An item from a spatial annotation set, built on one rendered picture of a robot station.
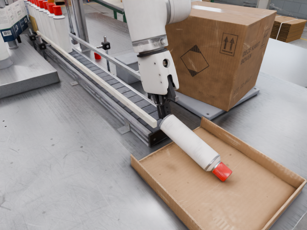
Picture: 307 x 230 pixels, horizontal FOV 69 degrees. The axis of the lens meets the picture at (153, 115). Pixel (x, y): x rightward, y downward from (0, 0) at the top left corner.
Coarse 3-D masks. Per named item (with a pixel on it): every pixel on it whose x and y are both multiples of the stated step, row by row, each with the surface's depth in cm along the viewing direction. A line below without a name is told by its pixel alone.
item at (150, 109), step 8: (72, 48) 113; (72, 56) 104; (80, 56) 104; (72, 64) 97; (88, 64) 96; (80, 72) 90; (96, 72) 90; (104, 72) 90; (104, 80) 84; (112, 80) 84; (120, 88) 79; (128, 88) 79; (112, 96) 75; (128, 96) 75; (136, 96) 75; (120, 104) 71; (136, 104) 71; (144, 104) 71; (128, 112) 67; (152, 112) 67; (160, 120) 64; (152, 128) 61
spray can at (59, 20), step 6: (54, 6) 96; (60, 6) 97; (54, 12) 97; (60, 12) 97; (54, 18) 97; (60, 18) 97; (54, 24) 100; (60, 24) 99; (66, 24) 101; (60, 30) 100; (66, 30) 101; (60, 36) 101; (66, 36) 102; (60, 42) 103; (66, 42) 104; (66, 48) 105
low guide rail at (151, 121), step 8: (40, 32) 124; (48, 40) 112; (56, 48) 106; (64, 56) 99; (80, 64) 88; (88, 72) 82; (96, 80) 79; (104, 88) 76; (112, 88) 72; (120, 96) 68; (128, 104) 65; (136, 112) 63; (144, 112) 61; (144, 120) 61; (152, 120) 58
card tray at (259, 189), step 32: (160, 160) 58; (192, 160) 58; (224, 160) 58; (256, 160) 57; (160, 192) 48; (192, 192) 50; (224, 192) 50; (256, 192) 50; (288, 192) 50; (192, 224) 42; (224, 224) 44; (256, 224) 44
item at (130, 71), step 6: (72, 36) 103; (84, 42) 95; (90, 48) 91; (96, 48) 89; (102, 54) 84; (108, 60) 82; (114, 60) 79; (120, 66) 76; (126, 66) 75; (132, 72) 71; (138, 78) 70
